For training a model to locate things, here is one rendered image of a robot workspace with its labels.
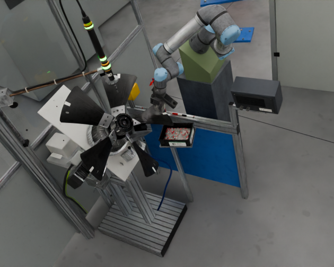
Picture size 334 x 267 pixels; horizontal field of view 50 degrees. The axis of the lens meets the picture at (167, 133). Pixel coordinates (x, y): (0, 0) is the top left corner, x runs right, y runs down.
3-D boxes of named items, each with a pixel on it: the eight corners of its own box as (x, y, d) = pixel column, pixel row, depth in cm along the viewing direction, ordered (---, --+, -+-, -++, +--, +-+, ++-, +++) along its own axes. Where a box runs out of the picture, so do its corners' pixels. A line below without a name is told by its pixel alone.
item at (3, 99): (-4, 109, 204) (-13, 98, 198) (-2, 102, 209) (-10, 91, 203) (12, 105, 203) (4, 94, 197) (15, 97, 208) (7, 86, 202)
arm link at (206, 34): (206, 27, 249) (217, 15, 238) (217, 43, 248) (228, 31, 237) (194, 32, 243) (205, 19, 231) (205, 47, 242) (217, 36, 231)
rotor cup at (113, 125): (110, 142, 218) (119, 136, 207) (102, 120, 219) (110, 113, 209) (130, 136, 226) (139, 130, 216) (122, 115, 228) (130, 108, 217)
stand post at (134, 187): (148, 228, 302) (111, 159, 239) (153, 219, 307) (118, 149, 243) (153, 229, 300) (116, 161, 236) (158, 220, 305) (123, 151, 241)
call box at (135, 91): (116, 99, 273) (112, 88, 266) (123, 90, 278) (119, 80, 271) (134, 102, 265) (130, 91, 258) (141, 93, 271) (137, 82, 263)
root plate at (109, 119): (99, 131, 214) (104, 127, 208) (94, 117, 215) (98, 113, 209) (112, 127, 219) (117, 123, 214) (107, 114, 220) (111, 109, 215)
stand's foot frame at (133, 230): (100, 232, 310) (97, 228, 304) (128, 189, 335) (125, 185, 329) (163, 257, 281) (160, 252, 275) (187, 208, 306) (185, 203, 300)
